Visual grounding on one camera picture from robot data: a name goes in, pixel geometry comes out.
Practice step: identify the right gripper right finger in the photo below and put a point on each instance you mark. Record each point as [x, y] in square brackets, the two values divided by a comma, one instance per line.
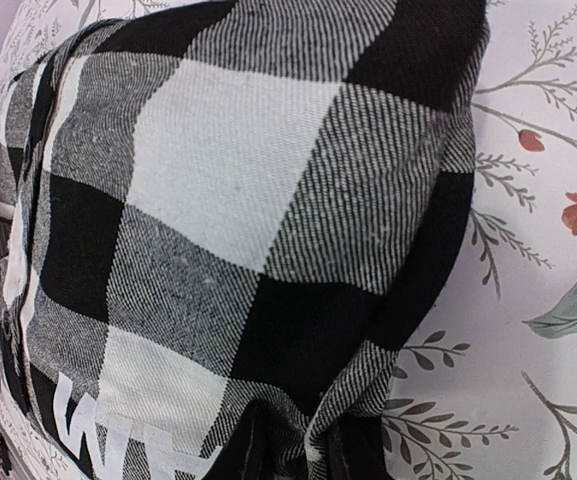
[347, 447]

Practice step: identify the black white plaid shirt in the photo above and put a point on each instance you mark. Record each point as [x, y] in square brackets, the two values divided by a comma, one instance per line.
[230, 203]

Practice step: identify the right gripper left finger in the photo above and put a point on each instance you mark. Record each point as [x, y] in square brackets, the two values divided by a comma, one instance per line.
[264, 442]

